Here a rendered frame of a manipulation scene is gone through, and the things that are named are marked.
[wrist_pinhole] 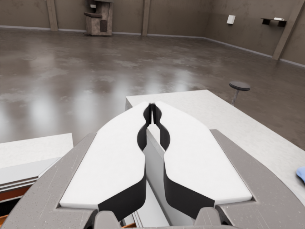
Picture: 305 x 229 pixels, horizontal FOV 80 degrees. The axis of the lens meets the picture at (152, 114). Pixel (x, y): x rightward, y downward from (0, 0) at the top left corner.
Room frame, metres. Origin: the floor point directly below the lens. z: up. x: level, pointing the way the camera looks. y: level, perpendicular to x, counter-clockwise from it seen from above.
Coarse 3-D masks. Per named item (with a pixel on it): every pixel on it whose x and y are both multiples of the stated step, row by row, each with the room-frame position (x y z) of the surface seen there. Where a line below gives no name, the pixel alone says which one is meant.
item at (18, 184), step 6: (18, 180) 0.47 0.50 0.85; (24, 180) 0.48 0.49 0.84; (30, 180) 0.49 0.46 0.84; (0, 186) 0.44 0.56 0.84; (6, 186) 0.45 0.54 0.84; (12, 186) 0.45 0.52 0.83; (18, 186) 0.46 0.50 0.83; (24, 186) 0.47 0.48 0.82; (0, 192) 0.43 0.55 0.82; (138, 216) 0.39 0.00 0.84; (138, 222) 0.38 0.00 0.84
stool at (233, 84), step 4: (232, 84) 2.75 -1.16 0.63; (236, 84) 2.78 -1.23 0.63; (240, 84) 2.80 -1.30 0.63; (244, 84) 2.83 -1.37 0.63; (236, 88) 2.66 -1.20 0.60; (240, 88) 2.64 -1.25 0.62; (244, 88) 2.64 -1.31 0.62; (248, 88) 2.67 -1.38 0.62; (236, 92) 2.78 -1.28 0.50; (236, 96) 2.77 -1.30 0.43; (232, 100) 2.79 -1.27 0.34; (232, 104) 2.77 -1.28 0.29
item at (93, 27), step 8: (88, 0) 9.41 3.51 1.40; (96, 0) 8.91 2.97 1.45; (104, 0) 9.16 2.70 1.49; (112, 0) 9.41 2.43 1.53; (96, 8) 9.78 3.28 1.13; (104, 8) 9.48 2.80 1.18; (112, 8) 9.75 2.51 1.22; (88, 16) 9.25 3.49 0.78; (96, 16) 9.12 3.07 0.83; (104, 16) 9.48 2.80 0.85; (112, 16) 9.77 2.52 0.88; (88, 24) 9.29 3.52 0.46; (96, 24) 9.20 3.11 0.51; (104, 24) 9.46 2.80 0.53; (88, 32) 9.33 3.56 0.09; (96, 32) 9.19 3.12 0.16; (104, 32) 9.47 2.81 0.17
